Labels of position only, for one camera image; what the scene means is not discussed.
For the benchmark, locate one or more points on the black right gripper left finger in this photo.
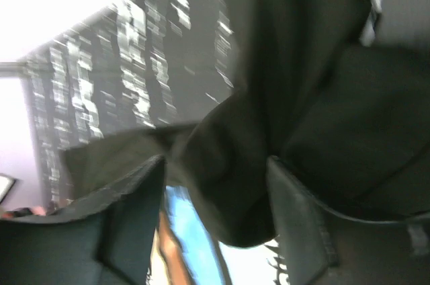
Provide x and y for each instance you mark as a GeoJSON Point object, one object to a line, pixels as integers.
{"type": "Point", "coordinates": [105, 237]}

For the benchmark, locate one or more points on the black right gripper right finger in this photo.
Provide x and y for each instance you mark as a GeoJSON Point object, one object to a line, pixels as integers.
{"type": "Point", "coordinates": [337, 241]}

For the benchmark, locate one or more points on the black printed t-shirt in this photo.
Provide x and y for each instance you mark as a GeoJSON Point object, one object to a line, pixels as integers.
{"type": "Point", "coordinates": [336, 89]}

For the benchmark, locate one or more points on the black marble pattern mat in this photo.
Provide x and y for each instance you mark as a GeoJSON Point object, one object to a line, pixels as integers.
{"type": "Point", "coordinates": [155, 65]}

